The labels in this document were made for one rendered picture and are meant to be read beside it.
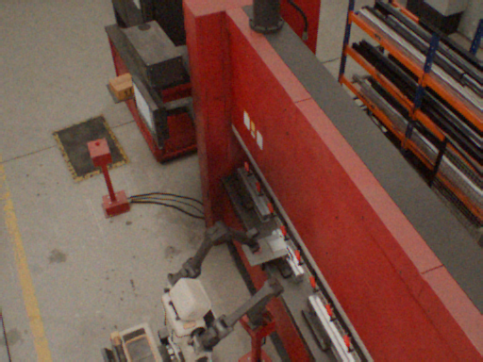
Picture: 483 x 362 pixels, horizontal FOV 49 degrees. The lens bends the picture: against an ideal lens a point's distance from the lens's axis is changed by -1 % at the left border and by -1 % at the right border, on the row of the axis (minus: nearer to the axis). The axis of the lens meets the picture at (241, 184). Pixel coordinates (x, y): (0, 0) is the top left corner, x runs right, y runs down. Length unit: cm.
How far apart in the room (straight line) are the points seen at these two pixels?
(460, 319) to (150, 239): 348
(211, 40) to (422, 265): 200
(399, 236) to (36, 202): 413
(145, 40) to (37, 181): 248
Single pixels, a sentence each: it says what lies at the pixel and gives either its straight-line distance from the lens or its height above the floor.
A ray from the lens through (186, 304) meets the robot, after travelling 301.
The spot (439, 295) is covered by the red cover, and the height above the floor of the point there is 230.
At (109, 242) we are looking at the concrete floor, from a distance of 508.
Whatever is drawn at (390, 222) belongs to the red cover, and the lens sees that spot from 218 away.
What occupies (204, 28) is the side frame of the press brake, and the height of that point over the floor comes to 221.
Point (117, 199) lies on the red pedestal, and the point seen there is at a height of 13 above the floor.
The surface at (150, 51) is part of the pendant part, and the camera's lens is 371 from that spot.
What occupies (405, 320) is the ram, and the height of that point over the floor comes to 194.
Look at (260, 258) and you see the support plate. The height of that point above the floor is 100.
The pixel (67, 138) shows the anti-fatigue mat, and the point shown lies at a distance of 617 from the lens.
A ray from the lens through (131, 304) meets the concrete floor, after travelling 467.
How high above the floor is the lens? 396
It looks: 48 degrees down
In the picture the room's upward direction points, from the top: 1 degrees counter-clockwise
